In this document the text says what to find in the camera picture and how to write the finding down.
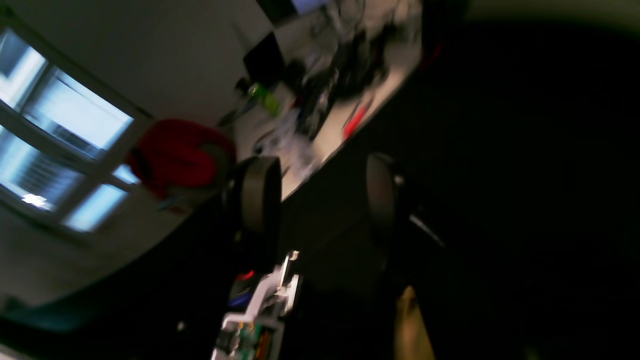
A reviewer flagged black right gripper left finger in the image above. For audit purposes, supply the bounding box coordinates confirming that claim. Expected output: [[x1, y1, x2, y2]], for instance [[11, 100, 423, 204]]
[[1, 156, 282, 360]]

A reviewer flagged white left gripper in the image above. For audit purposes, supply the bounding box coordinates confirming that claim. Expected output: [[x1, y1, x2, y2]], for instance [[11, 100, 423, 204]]
[[211, 250, 302, 360]]

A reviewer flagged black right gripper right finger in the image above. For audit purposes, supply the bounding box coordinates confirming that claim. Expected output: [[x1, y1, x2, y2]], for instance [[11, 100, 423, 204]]
[[365, 152, 639, 360]]

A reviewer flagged camouflage t-shirt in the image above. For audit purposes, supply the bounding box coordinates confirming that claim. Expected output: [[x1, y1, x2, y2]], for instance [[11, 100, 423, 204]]
[[393, 286, 435, 360]]

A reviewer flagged black table cloth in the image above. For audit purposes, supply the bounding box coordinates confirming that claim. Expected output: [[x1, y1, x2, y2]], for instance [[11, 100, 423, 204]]
[[279, 22, 639, 360]]

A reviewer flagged red chair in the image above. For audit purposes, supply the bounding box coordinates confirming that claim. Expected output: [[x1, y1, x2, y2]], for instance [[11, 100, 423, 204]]
[[125, 119, 237, 215]]

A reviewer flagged bright window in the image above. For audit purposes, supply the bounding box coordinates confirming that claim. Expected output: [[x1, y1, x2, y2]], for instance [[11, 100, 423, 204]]
[[0, 26, 146, 233]]

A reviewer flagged cluttered white desk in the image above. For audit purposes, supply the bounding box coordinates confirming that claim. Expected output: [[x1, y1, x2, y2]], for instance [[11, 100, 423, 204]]
[[231, 0, 424, 199]]

